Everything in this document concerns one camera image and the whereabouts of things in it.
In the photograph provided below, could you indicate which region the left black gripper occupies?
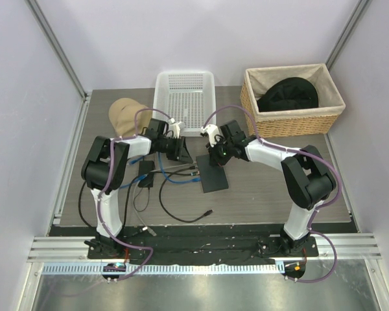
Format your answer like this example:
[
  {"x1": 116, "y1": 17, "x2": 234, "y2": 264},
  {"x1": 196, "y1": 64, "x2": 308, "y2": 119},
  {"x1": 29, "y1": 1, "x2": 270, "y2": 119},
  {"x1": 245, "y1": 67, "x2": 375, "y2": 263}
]
[{"x1": 158, "y1": 135, "x2": 193, "y2": 164}]

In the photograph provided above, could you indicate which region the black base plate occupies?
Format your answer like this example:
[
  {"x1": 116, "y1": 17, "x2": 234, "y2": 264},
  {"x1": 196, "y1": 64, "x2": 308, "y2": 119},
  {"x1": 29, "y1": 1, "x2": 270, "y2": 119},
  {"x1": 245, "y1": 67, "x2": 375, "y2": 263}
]
[{"x1": 87, "y1": 223, "x2": 319, "y2": 260}]

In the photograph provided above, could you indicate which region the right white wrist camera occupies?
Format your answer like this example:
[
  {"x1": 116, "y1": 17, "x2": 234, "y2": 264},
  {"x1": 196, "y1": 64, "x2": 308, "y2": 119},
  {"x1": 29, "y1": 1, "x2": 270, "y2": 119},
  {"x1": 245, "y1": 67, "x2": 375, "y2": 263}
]
[{"x1": 200, "y1": 124, "x2": 221, "y2": 147}]

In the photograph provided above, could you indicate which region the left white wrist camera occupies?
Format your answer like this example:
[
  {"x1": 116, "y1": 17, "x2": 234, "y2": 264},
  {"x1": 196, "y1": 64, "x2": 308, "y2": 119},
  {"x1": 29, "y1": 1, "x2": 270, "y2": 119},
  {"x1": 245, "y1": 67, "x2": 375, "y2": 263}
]
[{"x1": 167, "y1": 118, "x2": 185, "y2": 138}]

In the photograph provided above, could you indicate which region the white plastic basket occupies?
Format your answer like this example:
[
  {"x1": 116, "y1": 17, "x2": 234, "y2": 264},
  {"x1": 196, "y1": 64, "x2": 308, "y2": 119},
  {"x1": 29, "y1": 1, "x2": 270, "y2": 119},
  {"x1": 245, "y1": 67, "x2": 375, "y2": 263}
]
[{"x1": 152, "y1": 71, "x2": 217, "y2": 137}]

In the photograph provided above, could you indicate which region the beige cap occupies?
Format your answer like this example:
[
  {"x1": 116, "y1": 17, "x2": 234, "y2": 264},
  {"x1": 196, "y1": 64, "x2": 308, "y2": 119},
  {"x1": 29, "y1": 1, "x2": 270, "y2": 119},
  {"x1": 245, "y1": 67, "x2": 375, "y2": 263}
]
[{"x1": 108, "y1": 98, "x2": 152, "y2": 137}]

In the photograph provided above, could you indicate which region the black power adapter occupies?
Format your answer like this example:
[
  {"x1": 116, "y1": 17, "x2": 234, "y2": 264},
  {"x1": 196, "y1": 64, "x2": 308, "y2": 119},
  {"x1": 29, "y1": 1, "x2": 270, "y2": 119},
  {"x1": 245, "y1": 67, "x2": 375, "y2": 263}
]
[{"x1": 138, "y1": 160, "x2": 156, "y2": 189}]

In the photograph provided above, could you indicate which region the black network switch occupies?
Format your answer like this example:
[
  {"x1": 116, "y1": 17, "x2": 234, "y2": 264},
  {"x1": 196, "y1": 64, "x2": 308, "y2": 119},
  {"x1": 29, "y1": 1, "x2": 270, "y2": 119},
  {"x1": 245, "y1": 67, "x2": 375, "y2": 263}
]
[{"x1": 196, "y1": 155, "x2": 229, "y2": 193}]

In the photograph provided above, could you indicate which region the aluminium rail frame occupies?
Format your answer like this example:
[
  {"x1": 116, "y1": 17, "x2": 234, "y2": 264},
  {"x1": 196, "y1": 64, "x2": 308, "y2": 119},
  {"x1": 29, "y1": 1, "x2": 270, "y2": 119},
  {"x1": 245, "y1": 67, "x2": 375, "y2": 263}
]
[{"x1": 28, "y1": 233, "x2": 381, "y2": 279}]

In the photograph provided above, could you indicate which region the black adapter cable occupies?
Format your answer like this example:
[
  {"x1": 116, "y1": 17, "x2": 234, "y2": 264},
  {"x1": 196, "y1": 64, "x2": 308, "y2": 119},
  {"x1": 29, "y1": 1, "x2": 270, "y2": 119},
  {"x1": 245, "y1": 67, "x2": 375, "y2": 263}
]
[{"x1": 78, "y1": 155, "x2": 150, "y2": 239}]

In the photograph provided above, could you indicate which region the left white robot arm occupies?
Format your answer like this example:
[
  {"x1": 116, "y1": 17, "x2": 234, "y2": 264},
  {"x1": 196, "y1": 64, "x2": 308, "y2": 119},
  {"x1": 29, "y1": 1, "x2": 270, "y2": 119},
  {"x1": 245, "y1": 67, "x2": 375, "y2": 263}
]
[{"x1": 81, "y1": 119, "x2": 192, "y2": 259}]

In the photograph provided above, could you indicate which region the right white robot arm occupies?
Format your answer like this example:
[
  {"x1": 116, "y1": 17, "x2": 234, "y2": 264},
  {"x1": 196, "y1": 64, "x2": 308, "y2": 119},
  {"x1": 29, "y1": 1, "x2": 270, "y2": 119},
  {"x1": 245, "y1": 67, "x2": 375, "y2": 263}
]
[{"x1": 201, "y1": 121, "x2": 336, "y2": 256}]

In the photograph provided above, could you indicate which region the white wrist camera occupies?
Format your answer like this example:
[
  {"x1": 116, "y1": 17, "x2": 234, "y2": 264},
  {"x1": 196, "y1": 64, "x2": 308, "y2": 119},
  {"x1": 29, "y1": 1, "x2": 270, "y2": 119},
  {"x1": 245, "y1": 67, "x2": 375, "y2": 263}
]
[
  {"x1": 200, "y1": 124, "x2": 221, "y2": 147},
  {"x1": 167, "y1": 118, "x2": 185, "y2": 138}
]

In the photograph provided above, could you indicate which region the black cap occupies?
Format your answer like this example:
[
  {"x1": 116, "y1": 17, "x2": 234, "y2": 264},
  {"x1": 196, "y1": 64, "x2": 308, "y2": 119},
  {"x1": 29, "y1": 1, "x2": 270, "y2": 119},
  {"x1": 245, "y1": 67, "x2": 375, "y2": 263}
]
[{"x1": 257, "y1": 77, "x2": 319, "y2": 112}]

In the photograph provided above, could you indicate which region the wicker basket with liner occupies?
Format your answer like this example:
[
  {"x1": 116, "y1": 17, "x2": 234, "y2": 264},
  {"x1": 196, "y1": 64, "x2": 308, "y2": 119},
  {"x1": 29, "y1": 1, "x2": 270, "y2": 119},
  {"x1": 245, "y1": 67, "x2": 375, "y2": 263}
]
[{"x1": 241, "y1": 63, "x2": 346, "y2": 137}]

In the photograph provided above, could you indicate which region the blue ethernet cable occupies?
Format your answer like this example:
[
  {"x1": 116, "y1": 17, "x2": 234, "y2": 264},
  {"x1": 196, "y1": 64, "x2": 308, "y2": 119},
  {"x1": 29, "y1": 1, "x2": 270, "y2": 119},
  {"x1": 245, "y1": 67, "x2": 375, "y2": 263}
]
[
  {"x1": 121, "y1": 157, "x2": 150, "y2": 189},
  {"x1": 157, "y1": 154, "x2": 202, "y2": 185}
]

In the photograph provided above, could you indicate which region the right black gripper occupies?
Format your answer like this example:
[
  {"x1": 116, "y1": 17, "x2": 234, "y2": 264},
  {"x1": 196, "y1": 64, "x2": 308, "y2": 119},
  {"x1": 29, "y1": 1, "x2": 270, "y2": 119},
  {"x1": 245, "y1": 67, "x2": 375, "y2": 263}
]
[{"x1": 206, "y1": 137, "x2": 233, "y2": 168}]

